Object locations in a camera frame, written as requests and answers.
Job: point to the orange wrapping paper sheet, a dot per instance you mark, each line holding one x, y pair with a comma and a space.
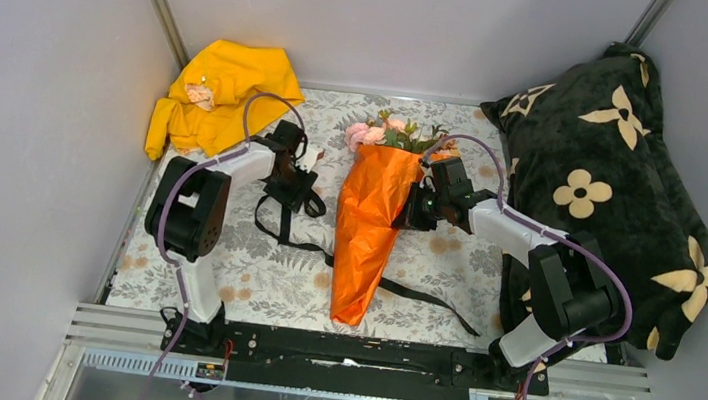
370, 199

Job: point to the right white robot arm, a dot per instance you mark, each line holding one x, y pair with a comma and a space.
572, 290

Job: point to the yellow cloth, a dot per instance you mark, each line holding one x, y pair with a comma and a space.
225, 89

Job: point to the pink fake flower stem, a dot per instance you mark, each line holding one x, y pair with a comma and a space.
362, 134

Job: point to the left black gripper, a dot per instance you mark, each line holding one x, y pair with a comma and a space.
293, 197

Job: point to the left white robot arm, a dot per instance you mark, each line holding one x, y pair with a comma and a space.
187, 211

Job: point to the floral patterned tablecloth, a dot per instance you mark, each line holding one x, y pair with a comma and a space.
261, 281

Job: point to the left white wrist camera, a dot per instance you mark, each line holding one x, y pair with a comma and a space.
307, 156

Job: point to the black floral plush blanket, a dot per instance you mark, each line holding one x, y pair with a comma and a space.
587, 153

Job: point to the pink fake flower bunch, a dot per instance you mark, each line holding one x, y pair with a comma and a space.
405, 134

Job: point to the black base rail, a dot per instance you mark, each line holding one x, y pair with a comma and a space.
345, 364

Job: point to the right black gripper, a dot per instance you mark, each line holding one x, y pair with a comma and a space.
408, 218

